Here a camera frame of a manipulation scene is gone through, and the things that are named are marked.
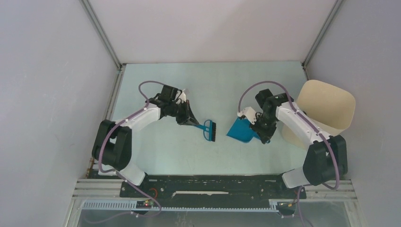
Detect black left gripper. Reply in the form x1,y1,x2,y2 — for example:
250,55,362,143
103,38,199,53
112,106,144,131
169,100,199,127

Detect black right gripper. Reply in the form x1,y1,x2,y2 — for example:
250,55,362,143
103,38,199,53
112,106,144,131
249,113,278,143

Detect blue dustpan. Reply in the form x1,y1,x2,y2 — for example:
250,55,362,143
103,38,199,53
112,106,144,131
226,117,261,143

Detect blue hand brush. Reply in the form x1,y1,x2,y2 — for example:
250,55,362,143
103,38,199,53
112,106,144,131
195,119,217,142

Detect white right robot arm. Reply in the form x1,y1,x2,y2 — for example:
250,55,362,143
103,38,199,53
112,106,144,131
249,89,348,198

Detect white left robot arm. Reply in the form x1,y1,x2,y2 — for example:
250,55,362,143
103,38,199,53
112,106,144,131
92,85,199,197

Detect beige waste bin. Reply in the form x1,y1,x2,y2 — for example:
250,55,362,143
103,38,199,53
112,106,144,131
276,80,356,149

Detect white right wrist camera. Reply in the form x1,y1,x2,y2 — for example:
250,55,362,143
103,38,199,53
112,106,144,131
237,107,257,124

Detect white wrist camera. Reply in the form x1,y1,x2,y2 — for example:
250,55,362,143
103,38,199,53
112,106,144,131
237,107,257,124
175,89,189,104

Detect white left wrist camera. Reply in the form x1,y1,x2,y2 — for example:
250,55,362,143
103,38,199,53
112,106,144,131
175,89,189,104

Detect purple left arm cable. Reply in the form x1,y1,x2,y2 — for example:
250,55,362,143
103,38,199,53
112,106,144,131
98,80,165,220

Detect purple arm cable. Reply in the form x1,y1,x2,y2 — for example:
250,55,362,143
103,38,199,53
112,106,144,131
238,80,340,227
98,80,165,220

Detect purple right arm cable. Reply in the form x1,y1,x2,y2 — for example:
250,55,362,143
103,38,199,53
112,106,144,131
238,80,340,227

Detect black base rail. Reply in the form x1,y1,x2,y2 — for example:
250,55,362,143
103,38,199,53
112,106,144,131
138,175,306,210

